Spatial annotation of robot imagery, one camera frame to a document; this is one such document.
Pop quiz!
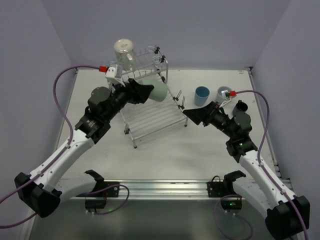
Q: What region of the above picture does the black controller box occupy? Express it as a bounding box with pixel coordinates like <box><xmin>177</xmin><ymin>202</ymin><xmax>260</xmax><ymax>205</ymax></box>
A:
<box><xmin>84</xmin><ymin>198</ymin><xmax>107</xmax><ymax>212</ymax></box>
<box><xmin>221</xmin><ymin>200</ymin><xmax>243</xmax><ymax>212</ymax></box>

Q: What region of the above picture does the aluminium mounting rail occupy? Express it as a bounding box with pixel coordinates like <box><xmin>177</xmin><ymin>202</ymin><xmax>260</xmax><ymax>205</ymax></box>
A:
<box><xmin>32</xmin><ymin>177</ymin><xmax>295</xmax><ymax>201</ymax></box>

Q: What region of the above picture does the light blue cup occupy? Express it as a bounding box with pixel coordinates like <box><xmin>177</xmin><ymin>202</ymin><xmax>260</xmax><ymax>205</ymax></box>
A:
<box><xmin>194</xmin><ymin>86</ymin><xmax>210</xmax><ymax>107</ymax></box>

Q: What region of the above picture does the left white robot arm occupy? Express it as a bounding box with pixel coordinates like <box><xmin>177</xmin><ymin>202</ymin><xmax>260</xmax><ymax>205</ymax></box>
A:
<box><xmin>14</xmin><ymin>78</ymin><xmax>154</xmax><ymax>218</ymax></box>

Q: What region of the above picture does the large glass mug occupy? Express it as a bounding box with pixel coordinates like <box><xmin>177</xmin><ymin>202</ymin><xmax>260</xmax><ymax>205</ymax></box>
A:
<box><xmin>113</xmin><ymin>38</ymin><xmax>137</xmax><ymax>71</ymax></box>

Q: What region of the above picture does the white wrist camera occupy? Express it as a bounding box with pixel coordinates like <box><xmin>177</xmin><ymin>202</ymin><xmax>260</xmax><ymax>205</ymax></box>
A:
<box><xmin>105</xmin><ymin>64</ymin><xmax>124</xmax><ymax>86</ymax></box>
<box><xmin>220</xmin><ymin>90</ymin><xmax>237</xmax><ymax>107</ymax></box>

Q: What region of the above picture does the silver wire dish rack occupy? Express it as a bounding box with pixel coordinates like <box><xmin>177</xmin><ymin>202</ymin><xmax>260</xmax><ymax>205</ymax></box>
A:
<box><xmin>120</xmin><ymin>45</ymin><xmax>188</xmax><ymax>149</ymax></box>

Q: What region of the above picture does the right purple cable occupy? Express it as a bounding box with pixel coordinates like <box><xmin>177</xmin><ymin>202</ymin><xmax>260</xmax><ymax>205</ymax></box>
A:
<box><xmin>214</xmin><ymin>89</ymin><xmax>310</xmax><ymax>240</ymax></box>

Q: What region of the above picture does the left black controller box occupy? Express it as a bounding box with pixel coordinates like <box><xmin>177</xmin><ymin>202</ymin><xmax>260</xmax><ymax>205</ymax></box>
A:
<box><xmin>84</xmin><ymin>198</ymin><xmax>107</xmax><ymax>212</ymax></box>

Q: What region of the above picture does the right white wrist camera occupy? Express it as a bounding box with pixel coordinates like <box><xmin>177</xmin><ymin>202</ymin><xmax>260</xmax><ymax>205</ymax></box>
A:
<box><xmin>220</xmin><ymin>90</ymin><xmax>237</xmax><ymax>107</ymax></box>

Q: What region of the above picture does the purple cable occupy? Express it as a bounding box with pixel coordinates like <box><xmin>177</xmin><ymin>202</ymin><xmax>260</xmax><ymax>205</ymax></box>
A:
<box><xmin>214</xmin><ymin>89</ymin><xmax>310</xmax><ymax>240</ymax></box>
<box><xmin>0</xmin><ymin>65</ymin><xmax>130</xmax><ymax>228</ymax></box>

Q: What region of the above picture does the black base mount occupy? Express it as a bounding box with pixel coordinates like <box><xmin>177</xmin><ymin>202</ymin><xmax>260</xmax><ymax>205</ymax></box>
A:
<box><xmin>77</xmin><ymin>181</ymin><xmax>120</xmax><ymax>198</ymax></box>
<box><xmin>206</xmin><ymin>175</ymin><xmax>234</xmax><ymax>198</ymax></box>

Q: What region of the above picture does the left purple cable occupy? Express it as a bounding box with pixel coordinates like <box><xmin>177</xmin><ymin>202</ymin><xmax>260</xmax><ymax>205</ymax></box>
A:
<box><xmin>0</xmin><ymin>65</ymin><xmax>130</xmax><ymax>228</ymax></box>

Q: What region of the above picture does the white ceramic mug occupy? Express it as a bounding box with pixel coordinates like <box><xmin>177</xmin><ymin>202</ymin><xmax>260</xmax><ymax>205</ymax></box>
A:
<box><xmin>216</xmin><ymin>86</ymin><xmax>232</xmax><ymax>104</ymax></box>

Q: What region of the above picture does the dark blue ceramic mug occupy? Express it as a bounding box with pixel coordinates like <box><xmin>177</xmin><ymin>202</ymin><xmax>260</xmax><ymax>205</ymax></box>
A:
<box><xmin>232</xmin><ymin>100</ymin><xmax>249</xmax><ymax>116</ymax></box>

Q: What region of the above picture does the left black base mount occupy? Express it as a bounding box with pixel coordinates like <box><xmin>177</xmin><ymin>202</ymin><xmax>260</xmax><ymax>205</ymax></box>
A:
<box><xmin>77</xmin><ymin>181</ymin><xmax>120</xmax><ymax>198</ymax></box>

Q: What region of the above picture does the right black controller box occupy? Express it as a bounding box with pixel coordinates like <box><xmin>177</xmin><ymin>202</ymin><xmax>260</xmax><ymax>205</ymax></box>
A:
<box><xmin>221</xmin><ymin>200</ymin><xmax>243</xmax><ymax>212</ymax></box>

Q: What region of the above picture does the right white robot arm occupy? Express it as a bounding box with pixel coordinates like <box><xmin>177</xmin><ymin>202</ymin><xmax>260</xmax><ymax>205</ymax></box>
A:
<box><xmin>183</xmin><ymin>101</ymin><xmax>310</xmax><ymax>240</ymax></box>

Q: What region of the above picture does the green cup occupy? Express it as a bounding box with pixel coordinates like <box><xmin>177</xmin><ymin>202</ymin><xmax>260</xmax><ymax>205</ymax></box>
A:
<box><xmin>138</xmin><ymin>78</ymin><xmax>168</xmax><ymax>102</ymax></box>

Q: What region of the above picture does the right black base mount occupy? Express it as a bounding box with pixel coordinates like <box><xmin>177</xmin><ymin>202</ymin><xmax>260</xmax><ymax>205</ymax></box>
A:
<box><xmin>206</xmin><ymin>175</ymin><xmax>234</xmax><ymax>198</ymax></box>

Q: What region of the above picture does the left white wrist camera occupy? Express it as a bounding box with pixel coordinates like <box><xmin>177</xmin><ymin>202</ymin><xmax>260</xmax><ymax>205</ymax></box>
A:
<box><xmin>105</xmin><ymin>64</ymin><xmax>124</xmax><ymax>86</ymax></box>

